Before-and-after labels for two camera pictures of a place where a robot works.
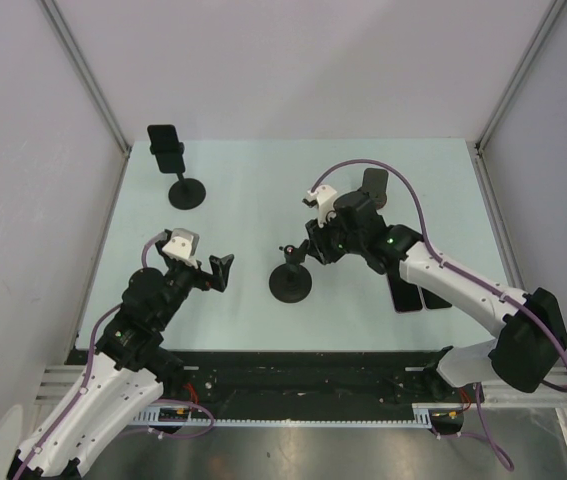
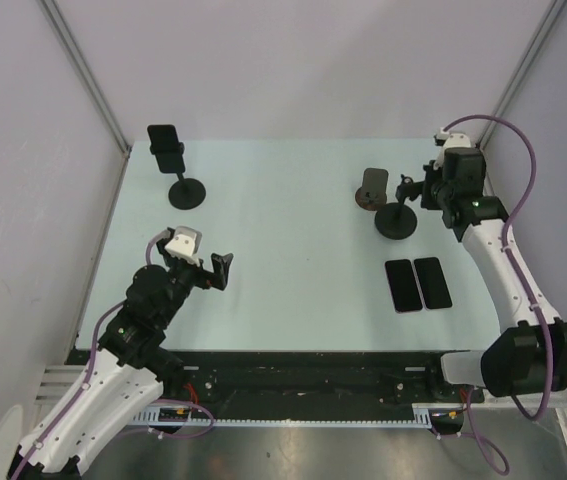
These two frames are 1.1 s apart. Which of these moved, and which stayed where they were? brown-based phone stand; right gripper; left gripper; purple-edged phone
Moved: right gripper
Stayed: left gripper; brown-based phone stand; purple-edged phone
